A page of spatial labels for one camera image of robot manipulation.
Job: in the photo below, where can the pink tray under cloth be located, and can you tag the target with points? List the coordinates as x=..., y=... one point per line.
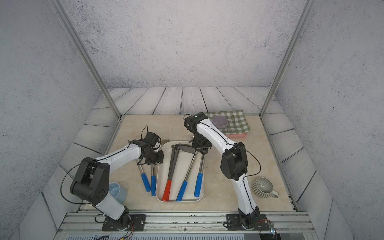
x=235, y=136

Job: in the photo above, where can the left aluminium frame post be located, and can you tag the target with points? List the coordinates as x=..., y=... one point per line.
x=70, y=30

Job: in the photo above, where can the white rectangular storage tray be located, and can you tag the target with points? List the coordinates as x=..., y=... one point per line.
x=182, y=165

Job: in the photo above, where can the aluminium front rail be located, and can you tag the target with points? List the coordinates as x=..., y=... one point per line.
x=152, y=225

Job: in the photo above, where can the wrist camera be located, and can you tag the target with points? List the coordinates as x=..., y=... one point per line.
x=151, y=138
x=189, y=123

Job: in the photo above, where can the grey ribbed ceramic cup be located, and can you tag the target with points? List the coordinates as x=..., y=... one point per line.
x=263, y=188

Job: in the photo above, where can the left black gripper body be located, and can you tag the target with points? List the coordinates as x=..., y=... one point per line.
x=155, y=157

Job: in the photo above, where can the green checkered cloth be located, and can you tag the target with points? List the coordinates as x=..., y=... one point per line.
x=237, y=121

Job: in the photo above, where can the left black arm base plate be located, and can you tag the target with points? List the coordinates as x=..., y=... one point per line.
x=135, y=222

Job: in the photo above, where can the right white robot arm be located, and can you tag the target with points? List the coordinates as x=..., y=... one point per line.
x=234, y=164

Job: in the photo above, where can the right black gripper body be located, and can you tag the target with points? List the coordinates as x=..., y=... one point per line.
x=200, y=144

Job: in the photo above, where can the light blue plastic cup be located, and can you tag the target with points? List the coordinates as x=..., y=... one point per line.
x=118, y=192

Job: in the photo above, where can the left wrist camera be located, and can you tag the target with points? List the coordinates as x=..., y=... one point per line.
x=151, y=138

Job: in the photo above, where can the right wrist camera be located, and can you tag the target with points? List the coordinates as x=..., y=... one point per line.
x=189, y=123

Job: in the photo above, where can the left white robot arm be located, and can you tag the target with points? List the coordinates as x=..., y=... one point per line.
x=92, y=179

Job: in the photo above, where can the aluminium frame post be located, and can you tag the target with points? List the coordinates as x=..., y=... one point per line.
x=305, y=15
x=70, y=30

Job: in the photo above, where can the small lilac bowl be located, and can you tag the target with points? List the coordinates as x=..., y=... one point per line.
x=220, y=122

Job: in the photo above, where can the right aluminium frame post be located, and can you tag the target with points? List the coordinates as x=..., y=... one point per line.
x=305, y=15

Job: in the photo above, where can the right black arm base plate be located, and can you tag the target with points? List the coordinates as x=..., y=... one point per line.
x=238, y=222

